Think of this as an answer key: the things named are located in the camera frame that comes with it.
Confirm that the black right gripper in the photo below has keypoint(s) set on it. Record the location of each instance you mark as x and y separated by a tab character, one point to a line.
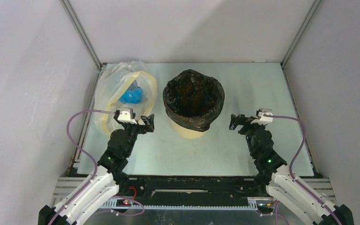
245	123

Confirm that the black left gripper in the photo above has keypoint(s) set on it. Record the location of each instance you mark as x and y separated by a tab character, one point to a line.
149	121

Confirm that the clear plastic bag yellow rim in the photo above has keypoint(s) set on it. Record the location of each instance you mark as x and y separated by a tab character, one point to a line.
115	81

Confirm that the black trash bag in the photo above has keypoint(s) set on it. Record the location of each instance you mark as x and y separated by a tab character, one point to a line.
193	100

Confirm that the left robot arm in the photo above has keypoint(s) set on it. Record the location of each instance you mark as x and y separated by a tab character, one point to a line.
107	178

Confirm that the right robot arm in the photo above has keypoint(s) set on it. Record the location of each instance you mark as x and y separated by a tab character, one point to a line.
279	180

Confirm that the blue trash bag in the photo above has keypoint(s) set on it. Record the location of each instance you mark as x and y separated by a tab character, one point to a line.
133	95

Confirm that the cream yellow trash bin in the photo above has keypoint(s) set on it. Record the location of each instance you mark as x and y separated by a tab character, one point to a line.
186	133

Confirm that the left circuit board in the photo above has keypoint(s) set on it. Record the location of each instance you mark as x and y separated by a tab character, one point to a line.
124	203

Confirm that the circuit board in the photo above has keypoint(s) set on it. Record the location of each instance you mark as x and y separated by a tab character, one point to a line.
124	203
266	208

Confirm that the right circuit board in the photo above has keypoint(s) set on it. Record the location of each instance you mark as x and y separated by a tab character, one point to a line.
266	208

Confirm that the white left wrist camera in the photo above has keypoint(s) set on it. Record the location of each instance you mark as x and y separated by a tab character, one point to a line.
125	115

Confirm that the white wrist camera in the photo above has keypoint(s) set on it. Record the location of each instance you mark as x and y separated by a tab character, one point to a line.
263	117
125	115

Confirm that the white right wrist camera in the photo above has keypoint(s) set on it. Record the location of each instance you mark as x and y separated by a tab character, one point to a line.
263	117

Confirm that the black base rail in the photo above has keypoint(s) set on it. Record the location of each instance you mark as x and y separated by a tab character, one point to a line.
195	191

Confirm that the left aluminium frame post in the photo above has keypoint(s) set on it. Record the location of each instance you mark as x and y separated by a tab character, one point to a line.
74	18

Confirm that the aluminium frame post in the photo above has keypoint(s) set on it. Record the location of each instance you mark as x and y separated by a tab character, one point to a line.
300	32
74	18

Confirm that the right aluminium frame post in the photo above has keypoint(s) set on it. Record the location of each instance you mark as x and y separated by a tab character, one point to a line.
300	32

